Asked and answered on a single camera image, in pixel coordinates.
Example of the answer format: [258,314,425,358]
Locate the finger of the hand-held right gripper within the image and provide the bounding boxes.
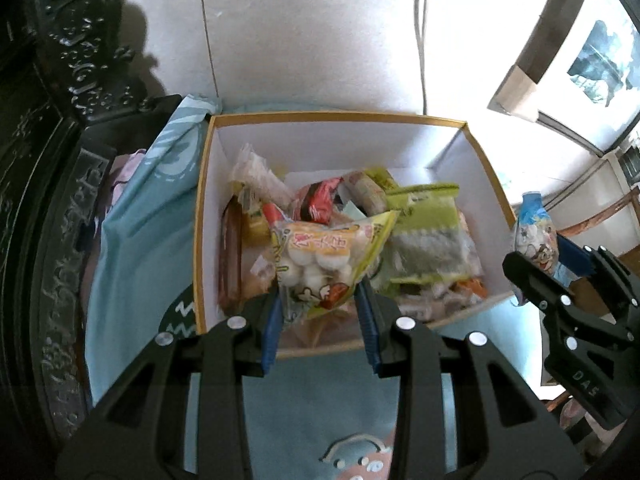
[556,234,640,321]
[501,251,576,321]

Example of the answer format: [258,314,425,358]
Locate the printed light blue blanket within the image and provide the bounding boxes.
[82,92,551,480]

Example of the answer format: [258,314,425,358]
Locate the mixed snack packets heap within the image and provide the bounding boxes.
[217,142,488,326]

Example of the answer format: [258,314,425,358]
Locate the grey wall cable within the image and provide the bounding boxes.
[412,0,432,116]

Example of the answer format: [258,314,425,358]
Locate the dark carved wooden bed frame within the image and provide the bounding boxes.
[0,0,183,480]

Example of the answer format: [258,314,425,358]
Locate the person's right hand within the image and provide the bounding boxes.
[547,392,591,441]

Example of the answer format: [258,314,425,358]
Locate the cardboard corner protector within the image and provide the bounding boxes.
[489,65,543,122]

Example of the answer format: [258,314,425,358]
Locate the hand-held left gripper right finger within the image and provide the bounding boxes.
[355,280,587,480]

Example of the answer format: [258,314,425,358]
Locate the framed painting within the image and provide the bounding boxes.
[487,0,640,156]

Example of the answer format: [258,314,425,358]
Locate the wooden chair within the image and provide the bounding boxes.
[555,199,640,321]

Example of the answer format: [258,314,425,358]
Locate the yellow-green packet with white balls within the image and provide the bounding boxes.
[267,210,401,326]

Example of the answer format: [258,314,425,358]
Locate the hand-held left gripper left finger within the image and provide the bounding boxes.
[60,292,282,480]

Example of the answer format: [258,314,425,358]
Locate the white cabinet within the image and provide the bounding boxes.
[542,152,636,211]

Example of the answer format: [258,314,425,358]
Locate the blue cartoon snack packet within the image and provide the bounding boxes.
[510,190,559,306]

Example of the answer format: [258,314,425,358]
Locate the yellow cardboard box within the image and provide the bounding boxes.
[192,110,518,361]

